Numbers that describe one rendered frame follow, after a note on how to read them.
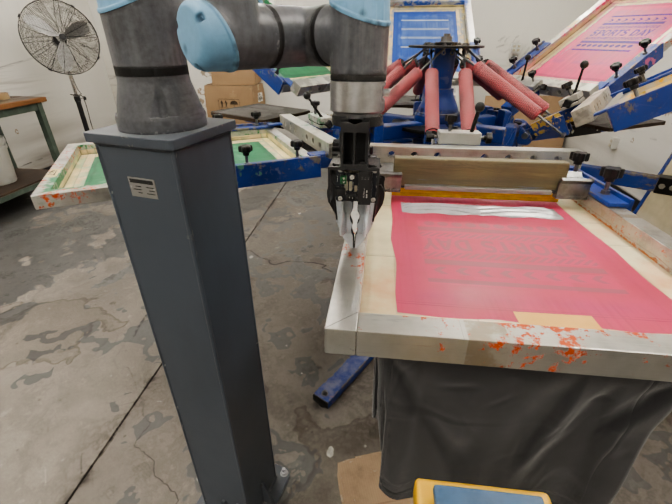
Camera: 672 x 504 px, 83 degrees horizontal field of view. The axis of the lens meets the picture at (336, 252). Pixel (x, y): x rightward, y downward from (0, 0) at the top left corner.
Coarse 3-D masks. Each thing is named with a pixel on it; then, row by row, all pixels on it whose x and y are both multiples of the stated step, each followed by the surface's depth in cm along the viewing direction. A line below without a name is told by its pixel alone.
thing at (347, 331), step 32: (608, 224) 82; (640, 224) 74; (352, 256) 61; (352, 288) 53; (352, 320) 46; (384, 320) 46; (416, 320) 46; (448, 320) 46; (352, 352) 46; (384, 352) 45; (416, 352) 45; (448, 352) 44; (480, 352) 44; (512, 352) 43; (544, 352) 43; (576, 352) 42; (608, 352) 42; (640, 352) 41
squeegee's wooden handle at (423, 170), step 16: (400, 160) 93; (416, 160) 93; (432, 160) 92; (448, 160) 92; (464, 160) 92; (480, 160) 91; (496, 160) 91; (512, 160) 91; (528, 160) 91; (544, 160) 91; (560, 160) 91; (416, 176) 94; (432, 176) 94; (448, 176) 93; (464, 176) 93; (480, 176) 93; (496, 176) 92; (512, 176) 92; (528, 176) 91; (544, 176) 91; (560, 176) 90
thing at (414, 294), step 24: (408, 216) 87; (432, 216) 87; (456, 216) 87; (480, 216) 87; (408, 240) 75; (408, 264) 66; (408, 288) 59; (432, 288) 59; (456, 288) 59; (480, 288) 59; (504, 288) 59; (408, 312) 54; (432, 312) 54; (456, 312) 54; (480, 312) 54; (504, 312) 54
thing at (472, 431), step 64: (384, 384) 61; (448, 384) 59; (512, 384) 58; (576, 384) 57; (640, 384) 55; (384, 448) 70; (448, 448) 69; (512, 448) 67; (576, 448) 66; (640, 448) 62
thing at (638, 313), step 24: (576, 240) 76; (600, 240) 76; (600, 264) 67; (624, 264) 67; (624, 288) 60; (648, 288) 60; (552, 312) 54; (576, 312) 54; (600, 312) 54; (624, 312) 54; (648, 312) 54
